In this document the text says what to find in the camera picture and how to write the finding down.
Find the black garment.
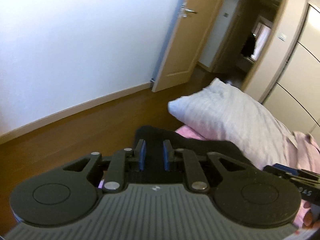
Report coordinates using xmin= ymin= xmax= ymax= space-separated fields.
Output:
xmin=98 ymin=126 xmax=254 ymax=188

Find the pink rose blanket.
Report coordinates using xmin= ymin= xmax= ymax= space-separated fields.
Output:
xmin=97 ymin=126 xmax=320 ymax=230

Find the lilac striped duvet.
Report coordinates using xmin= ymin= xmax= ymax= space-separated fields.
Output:
xmin=167 ymin=77 xmax=320 ymax=178

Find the cream wardrobe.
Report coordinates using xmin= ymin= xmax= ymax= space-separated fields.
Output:
xmin=264 ymin=6 xmax=320 ymax=140

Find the wooden door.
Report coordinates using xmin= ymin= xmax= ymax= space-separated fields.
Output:
xmin=152 ymin=0 xmax=223 ymax=92

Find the white wall switch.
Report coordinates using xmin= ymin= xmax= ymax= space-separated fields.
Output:
xmin=278 ymin=33 xmax=287 ymax=42

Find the metal door handle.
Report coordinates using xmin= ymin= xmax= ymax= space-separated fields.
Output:
xmin=179 ymin=2 xmax=198 ymax=18

